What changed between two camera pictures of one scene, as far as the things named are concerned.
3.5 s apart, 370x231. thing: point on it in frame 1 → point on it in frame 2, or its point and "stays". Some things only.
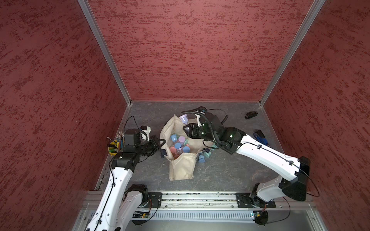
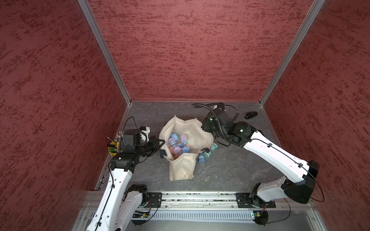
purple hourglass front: (181, 139) stays
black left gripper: (155, 147) stays
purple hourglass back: (184, 119) → (172, 142)
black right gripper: (193, 132) → (205, 124)
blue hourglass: (186, 149) stays
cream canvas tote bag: (181, 166) stays
